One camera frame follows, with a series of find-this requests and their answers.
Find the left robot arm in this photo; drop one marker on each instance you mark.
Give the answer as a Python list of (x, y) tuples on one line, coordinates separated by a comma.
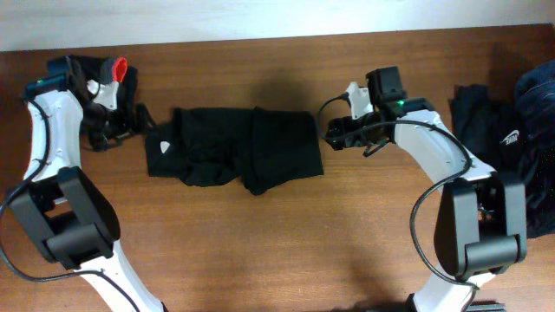
[(60, 209)]

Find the black clothes pile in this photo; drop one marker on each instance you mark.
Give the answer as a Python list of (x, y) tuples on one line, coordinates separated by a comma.
[(494, 132)]

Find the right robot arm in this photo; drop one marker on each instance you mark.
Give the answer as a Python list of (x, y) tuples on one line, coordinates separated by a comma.
[(480, 229)]

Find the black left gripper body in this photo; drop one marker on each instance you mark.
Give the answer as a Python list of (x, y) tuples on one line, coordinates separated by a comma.
[(104, 124)]

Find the black t-shirt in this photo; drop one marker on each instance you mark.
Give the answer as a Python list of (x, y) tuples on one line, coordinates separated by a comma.
[(213, 146)]

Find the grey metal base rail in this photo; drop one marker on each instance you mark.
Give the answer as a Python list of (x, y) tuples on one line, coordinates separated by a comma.
[(486, 307)]

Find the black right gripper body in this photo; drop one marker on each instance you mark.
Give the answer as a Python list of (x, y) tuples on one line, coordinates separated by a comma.
[(345, 126)]

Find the black garment red band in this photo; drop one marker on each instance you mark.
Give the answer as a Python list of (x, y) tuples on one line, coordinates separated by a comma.
[(100, 124)]

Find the blue denim garment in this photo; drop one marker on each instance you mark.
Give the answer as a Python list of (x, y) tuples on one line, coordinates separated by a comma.
[(534, 100)]

